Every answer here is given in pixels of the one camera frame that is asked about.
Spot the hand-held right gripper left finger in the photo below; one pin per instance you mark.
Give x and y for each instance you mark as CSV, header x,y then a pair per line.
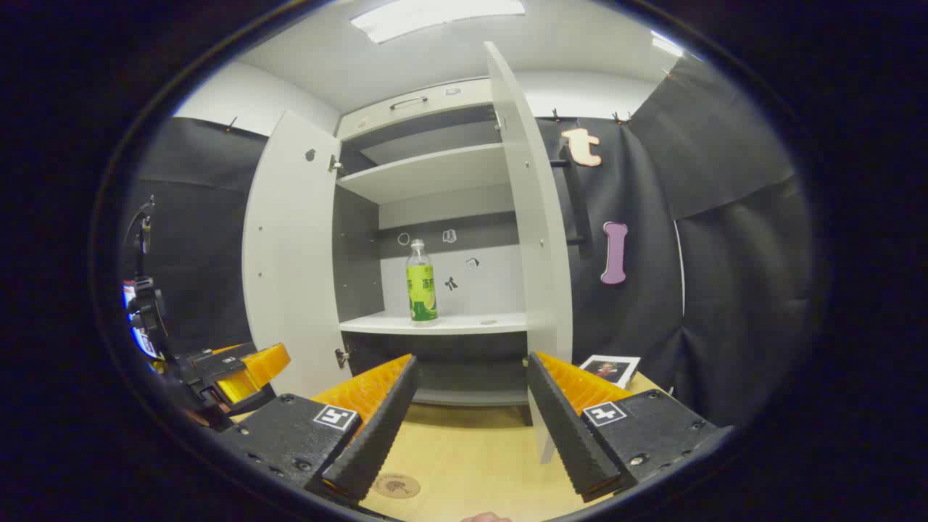
x,y
377,435

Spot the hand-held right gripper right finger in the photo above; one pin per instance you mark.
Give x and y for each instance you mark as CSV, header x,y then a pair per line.
x,y
565,435

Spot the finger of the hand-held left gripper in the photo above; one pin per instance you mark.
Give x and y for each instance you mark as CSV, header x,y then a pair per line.
x,y
261,362

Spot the round brown coaster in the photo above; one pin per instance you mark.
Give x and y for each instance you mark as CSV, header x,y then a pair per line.
x,y
402,487

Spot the white cabinet door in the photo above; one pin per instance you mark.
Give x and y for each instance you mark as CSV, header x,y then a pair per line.
x,y
290,254
525,217

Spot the green label bottle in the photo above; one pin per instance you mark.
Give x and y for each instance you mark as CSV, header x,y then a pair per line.
x,y
422,297

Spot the white grey cabinet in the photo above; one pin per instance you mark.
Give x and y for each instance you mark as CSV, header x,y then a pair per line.
x,y
493,290

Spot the white blue object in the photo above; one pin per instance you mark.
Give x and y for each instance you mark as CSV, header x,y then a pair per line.
x,y
141,341

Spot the white photo card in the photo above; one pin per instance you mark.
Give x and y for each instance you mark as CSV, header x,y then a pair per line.
x,y
612,368

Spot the black backdrop cloth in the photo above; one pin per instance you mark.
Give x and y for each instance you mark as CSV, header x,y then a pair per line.
x,y
725,290

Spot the large ceiling light panel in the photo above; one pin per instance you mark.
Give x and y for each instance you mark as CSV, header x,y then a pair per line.
x,y
435,18

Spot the small ceiling light panel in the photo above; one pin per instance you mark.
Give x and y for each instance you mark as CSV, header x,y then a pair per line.
x,y
667,45

